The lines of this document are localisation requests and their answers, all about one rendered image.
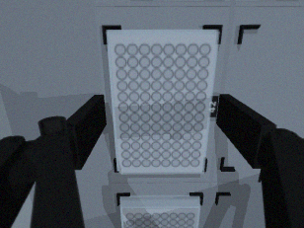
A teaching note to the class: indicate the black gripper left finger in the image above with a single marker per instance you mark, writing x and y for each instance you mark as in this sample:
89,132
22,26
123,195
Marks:
50,161

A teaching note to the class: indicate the grey deck plate with bays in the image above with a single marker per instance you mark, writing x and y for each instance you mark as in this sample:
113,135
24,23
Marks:
50,66

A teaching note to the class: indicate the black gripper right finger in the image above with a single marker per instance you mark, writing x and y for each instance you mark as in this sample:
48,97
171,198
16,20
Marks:
277,151

